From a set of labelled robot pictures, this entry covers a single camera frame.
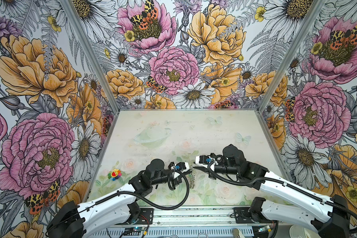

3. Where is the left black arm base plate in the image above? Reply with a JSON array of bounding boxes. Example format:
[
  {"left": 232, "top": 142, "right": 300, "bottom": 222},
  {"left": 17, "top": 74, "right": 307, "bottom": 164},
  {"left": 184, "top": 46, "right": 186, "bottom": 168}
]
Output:
[{"left": 127, "top": 208, "right": 154, "bottom": 225}]

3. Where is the colourful flower toy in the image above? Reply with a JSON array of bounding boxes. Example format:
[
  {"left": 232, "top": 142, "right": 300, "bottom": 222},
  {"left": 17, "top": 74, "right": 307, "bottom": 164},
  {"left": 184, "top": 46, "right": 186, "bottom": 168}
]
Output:
[{"left": 108, "top": 169, "right": 122, "bottom": 181}]

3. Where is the white paper cup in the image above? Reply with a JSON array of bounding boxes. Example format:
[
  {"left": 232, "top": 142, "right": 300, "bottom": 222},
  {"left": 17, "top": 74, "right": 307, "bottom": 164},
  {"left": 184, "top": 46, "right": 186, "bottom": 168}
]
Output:
[{"left": 289, "top": 225, "right": 311, "bottom": 238}]

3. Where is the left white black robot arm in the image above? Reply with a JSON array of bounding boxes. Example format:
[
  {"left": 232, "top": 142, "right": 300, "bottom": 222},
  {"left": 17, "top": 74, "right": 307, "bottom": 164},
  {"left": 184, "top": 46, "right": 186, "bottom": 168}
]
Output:
[{"left": 46, "top": 159, "right": 191, "bottom": 238}]

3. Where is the small circuit board with wires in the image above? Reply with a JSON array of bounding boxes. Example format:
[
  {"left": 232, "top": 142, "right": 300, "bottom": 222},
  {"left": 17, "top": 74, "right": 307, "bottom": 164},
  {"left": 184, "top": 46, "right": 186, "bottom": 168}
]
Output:
[{"left": 120, "top": 226, "right": 149, "bottom": 238}]

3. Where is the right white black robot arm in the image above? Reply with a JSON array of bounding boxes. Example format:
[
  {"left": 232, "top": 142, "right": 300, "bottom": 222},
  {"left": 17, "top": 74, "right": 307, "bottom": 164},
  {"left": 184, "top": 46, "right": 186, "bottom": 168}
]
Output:
[{"left": 194, "top": 144, "right": 357, "bottom": 238}]

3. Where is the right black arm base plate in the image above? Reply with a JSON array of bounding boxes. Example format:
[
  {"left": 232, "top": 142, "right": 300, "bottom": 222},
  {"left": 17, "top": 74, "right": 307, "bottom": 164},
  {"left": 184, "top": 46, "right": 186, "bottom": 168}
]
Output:
[{"left": 230, "top": 207, "right": 273, "bottom": 224}]

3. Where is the aluminium mounting rail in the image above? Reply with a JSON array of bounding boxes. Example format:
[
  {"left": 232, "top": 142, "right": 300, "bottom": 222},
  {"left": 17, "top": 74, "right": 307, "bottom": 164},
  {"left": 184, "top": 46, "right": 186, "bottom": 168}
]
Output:
[{"left": 86, "top": 205, "right": 319, "bottom": 228}]

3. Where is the slotted grey cable duct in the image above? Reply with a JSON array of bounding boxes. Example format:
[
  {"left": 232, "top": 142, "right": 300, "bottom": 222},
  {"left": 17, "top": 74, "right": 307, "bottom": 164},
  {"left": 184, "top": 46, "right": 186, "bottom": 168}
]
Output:
[{"left": 90, "top": 226, "right": 255, "bottom": 238}]

